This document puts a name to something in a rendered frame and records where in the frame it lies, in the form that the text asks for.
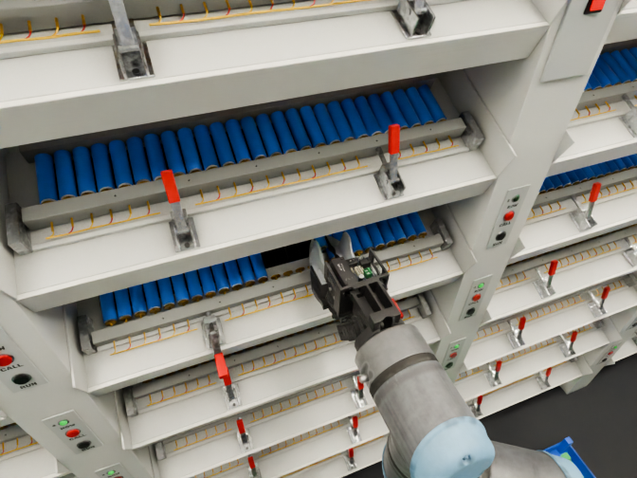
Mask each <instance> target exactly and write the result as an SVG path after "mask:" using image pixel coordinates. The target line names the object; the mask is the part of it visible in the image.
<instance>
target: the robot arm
mask: <svg viewBox="0 0 637 478"><path fill-rule="evenodd" d="M325 239H326V242H327V244H328V249H329V250H330V251H331V252H332V253H333V254H334V255H335V259H333V260H332V261H331V266H330V267H329V265H328V263H327V261H326V262H325V259H324V256H323V255H322V252H321V248H320V245H319V242H318V241H317V240H315V239H312V240H311V243H310V247H309V263H310V277H311V288H312V292H313V294H314V296H315V298H316V299H317V300H318V302H319V303H320V304H321V306H322V309H323V310H325V309H327V308H328V309H329V311H330V312H331V313H332V318H333V319H336V320H340V322H341V324H339V325H337V331H338V333H339V336H340V339H341V340H348V341H353V340H355V350H356V351H357V353H356V355H355V364H356V366H357V368H358V370H359V373H360V376H359V378H358V379H359V381H360V383H366V385H367V387H368V389H369V391H370V394H371V396H372V398H373V401H374V403H375V405H376V407H377V409H378V411H379V412H380V414H381V416H382V418H383V420H384V422H385V424H386V426H387V428H388V429H389V431H390V432H389V436H388V440H387V443H386V445H385V447H384V449H383V453H382V469H383V474H384V478H584V477H583V475H582V474H581V472H580V470H579V469H578V468H577V466H576V465H575V464H574V463H572V462H571V461H570V460H568V459H566V458H563V457H560V456H556V455H552V454H550V453H549V452H547V451H545V450H529V449H525V448H521V447H517V446H513V445H508V444H504V443H500V442H496V441H491V440H490V439H489V438H488V436H487V433H486V430H485V428H484V426H483V424H482V423H481V422H480V421H479V420H478V419H477V418H476V417H475V415H474V414H473V413H472V412H471V410H470V409H469V407H468V406H467V404H466V403H465V401H464V399H463V398H462V396H461V395H460V393H459V392H458V390H457V389H456V387H455V386H454V384H453V383H452V381H451V379H450V378H449V376H448V375H447V373H446V371H445V370H444V368H443V367H442V365H441V364H440V362H439V361H438V359H437V358H436V356H435V355H434V353H433V352H432V350H431V349H430V347H429V346H428V343H427V342H426V340H425V339H424V337H423V336H422V334H421V333H420V331H419V330H418V328H417V327H416V326H415V325H412V324H405V323H404V322H403V320H402V319H400V316H401V313H400V311H399V310H398V308H397V307H396V305H395V304H394V302H393V301H392V299H391V297H390V295H389V294H388V292H387V286H388V281H389V277H390V273H389V272H388V271H387V270H386V269H385V267H384V266H383V264H382V263H381V261H380V260H379V258H378V257H377V255H376V254H375V252H374V251H373V249H372V248H370V249H369V256H368V257H366V258H364V257H359V258H356V257H355V255H354V253H353V249H352V242H351V237H350V235H349V234H348V233H347V232H343V234H342V237H341V239H340V241H338V240H337V239H336V238H334V237H332V236H330V235H325ZM374 258H375V260H376V261H377V263H378V264H379V265H380V266H381V268H382V272H381V273H380V271H379V270H378V268H377V267H376V265H375V264H374V262H373V260H374ZM371 264H372V266H373V268H374V269H375V271H376V272H377V274H378V276H375V274H374V272H373V270H372V269H371Z"/></svg>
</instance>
